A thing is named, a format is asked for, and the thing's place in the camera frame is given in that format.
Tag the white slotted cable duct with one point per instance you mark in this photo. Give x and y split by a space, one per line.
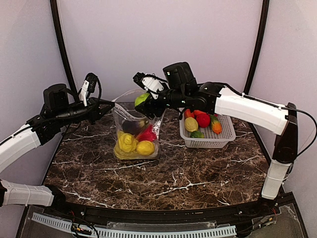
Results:
130 230

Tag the yellow toy pear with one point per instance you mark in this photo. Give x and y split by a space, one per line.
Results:
125 148

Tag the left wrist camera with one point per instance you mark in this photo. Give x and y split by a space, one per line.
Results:
87 88

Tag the orange toy fruit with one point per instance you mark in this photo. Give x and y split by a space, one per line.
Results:
198 112

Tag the green yellow toy mango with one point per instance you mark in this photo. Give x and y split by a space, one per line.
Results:
196 134

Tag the dark purple toy eggplant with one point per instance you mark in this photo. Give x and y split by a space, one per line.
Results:
134 127

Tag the yellow toy lemon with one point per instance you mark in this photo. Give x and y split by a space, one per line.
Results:
145 148

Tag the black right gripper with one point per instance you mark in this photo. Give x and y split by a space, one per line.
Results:
152 106

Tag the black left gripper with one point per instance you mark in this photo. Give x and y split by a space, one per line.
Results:
93 110

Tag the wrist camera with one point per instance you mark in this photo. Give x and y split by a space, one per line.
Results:
151 83
87 88

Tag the red toy apple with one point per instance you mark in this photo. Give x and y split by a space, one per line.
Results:
203 120

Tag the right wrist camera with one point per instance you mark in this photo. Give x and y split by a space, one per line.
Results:
151 83

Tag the white plastic basket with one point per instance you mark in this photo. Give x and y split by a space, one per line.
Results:
211 139

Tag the red toy pepper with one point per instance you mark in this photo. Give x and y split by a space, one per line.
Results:
148 134

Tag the yellow napa cabbage toy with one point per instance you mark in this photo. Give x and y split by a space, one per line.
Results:
134 155

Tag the light green toy fruit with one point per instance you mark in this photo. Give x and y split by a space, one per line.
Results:
141 98

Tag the cream toy apple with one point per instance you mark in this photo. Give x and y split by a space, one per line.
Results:
191 124

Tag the red orange toy mango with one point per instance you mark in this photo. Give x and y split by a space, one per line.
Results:
189 114

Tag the clear zip top bag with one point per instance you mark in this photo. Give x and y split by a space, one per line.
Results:
124 109

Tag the green orange toy cucumber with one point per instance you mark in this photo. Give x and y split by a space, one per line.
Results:
215 124

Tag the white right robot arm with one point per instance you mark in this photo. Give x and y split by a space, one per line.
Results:
180 90

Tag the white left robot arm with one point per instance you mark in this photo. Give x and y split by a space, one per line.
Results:
61 107

